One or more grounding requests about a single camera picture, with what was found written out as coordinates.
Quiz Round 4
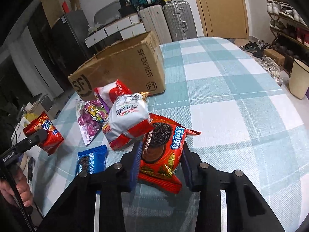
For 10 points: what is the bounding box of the red cookie packet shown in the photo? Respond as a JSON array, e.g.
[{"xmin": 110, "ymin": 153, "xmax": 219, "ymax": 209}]
[{"xmin": 138, "ymin": 113, "xmax": 202, "ymax": 194}]

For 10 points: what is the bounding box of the dark grey sneaker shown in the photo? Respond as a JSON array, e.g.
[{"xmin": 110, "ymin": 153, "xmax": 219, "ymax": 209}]
[{"xmin": 253, "ymin": 41, "xmax": 266, "ymax": 59}]

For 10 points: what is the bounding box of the person's left hand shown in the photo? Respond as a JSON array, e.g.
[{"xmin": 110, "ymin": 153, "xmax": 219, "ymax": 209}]
[{"xmin": 0, "ymin": 165, "xmax": 34, "ymax": 208}]

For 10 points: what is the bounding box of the small cardboard box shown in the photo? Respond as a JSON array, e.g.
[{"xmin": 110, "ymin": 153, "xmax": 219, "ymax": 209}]
[{"xmin": 263, "ymin": 49, "xmax": 286, "ymax": 65}]

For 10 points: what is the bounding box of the black storage box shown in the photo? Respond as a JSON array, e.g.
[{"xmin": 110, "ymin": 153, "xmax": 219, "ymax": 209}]
[{"xmin": 118, "ymin": 5, "xmax": 139, "ymax": 17}]

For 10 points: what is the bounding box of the yellow bag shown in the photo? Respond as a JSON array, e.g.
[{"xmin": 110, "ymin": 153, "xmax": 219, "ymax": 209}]
[{"xmin": 24, "ymin": 112, "xmax": 40, "ymax": 121}]

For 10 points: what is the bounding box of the white red noodle snack packet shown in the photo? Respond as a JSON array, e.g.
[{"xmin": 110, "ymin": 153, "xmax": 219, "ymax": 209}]
[{"xmin": 103, "ymin": 92, "xmax": 155, "ymax": 151}]

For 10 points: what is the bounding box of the black cabinet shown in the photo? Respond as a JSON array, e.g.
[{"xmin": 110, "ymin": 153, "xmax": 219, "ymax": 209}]
[{"xmin": 14, "ymin": 7, "xmax": 70, "ymax": 97}]

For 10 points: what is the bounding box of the black white sneaker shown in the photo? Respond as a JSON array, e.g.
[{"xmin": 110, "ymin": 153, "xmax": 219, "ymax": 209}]
[{"xmin": 240, "ymin": 42, "xmax": 256, "ymax": 53}]

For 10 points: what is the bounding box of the red cone snack packet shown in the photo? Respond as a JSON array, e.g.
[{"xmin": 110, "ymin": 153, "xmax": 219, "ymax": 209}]
[{"xmin": 23, "ymin": 111, "xmax": 65, "ymax": 156}]

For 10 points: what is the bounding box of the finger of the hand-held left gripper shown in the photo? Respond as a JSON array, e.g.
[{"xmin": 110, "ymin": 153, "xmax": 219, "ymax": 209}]
[{"xmin": 25, "ymin": 129, "xmax": 48, "ymax": 148}]

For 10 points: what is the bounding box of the white drawer desk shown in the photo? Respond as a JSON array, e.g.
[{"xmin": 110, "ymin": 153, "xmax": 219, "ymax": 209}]
[{"xmin": 84, "ymin": 14, "xmax": 148, "ymax": 49}]

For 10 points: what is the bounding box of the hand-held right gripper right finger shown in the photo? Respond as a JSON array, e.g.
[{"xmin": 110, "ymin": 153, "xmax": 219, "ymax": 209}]
[{"xmin": 182, "ymin": 147, "xmax": 286, "ymax": 232}]

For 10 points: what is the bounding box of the white strappy sneaker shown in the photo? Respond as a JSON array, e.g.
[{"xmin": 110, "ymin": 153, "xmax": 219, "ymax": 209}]
[
  {"xmin": 268, "ymin": 65, "xmax": 283, "ymax": 86},
  {"xmin": 260, "ymin": 55, "xmax": 280, "ymax": 72}
]

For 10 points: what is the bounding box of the wooden door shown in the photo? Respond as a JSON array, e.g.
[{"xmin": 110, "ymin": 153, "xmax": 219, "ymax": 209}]
[{"xmin": 189, "ymin": 0, "xmax": 250, "ymax": 39}]

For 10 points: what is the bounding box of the dark refrigerator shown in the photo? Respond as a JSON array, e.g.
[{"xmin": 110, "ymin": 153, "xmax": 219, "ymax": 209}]
[{"xmin": 46, "ymin": 12, "xmax": 97, "ymax": 93}]

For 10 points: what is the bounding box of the blue cookie packet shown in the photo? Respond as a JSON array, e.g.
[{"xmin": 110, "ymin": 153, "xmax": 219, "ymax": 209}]
[{"xmin": 77, "ymin": 145, "xmax": 108, "ymax": 177}]

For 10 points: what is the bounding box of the silver suitcase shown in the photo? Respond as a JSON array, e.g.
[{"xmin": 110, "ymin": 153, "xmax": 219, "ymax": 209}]
[{"xmin": 163, "ymin": 1, "xmax": 198, "ymax": 42}]

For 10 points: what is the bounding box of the arched grey mirror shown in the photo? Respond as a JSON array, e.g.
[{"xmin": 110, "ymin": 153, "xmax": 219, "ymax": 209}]
[{"xmin": 94, "ymin": 1, "xmax": 121, "ymax": 25}]

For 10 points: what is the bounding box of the beige suitcase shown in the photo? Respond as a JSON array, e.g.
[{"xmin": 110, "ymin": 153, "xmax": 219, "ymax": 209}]
[{"xmin": 139, "ymin": 4, "xmax": 172, "ymax": 45}]

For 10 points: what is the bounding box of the wooden shoe rack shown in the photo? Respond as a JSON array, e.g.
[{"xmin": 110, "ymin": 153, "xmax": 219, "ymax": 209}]
[{"xmin": 262, "ymin": 0, "xmax": 309, "ymax": 78}]

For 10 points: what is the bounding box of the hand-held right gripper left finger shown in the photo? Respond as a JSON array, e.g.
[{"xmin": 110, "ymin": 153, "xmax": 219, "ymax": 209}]
[{"xmin": 36, "ymin": 140, "xmax": 144, "ymax": 232}]

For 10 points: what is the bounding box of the purple grape candy packet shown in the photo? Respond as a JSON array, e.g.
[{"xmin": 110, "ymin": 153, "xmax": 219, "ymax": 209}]
[{"xmin": 76, "ymin": 99, "xmax": 110, "ymax": 146}]

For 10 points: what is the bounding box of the tall cardboard box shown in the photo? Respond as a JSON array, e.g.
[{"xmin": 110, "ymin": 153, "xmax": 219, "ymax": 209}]
[{"xmin": 40, "ymin": 0, "xmax": 63, "ymax": 28}]

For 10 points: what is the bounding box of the group of assorted shoes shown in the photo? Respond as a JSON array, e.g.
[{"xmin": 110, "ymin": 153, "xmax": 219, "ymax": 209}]
[{"xmin": 261, "ymin": 0, "xmax": 309, "ymax": 54}]

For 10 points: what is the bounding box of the cream waste bin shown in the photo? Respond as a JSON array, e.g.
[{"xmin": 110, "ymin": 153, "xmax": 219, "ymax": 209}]
[{"xmin": 289, "ymin": 59, "xmax": 309, "ymax": 100}]

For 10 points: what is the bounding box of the printed cardboard box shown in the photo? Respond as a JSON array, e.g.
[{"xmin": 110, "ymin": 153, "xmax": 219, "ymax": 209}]
[{"xmin": 68, "ymin": 31, "xmax": 166, "ymax": 101}]

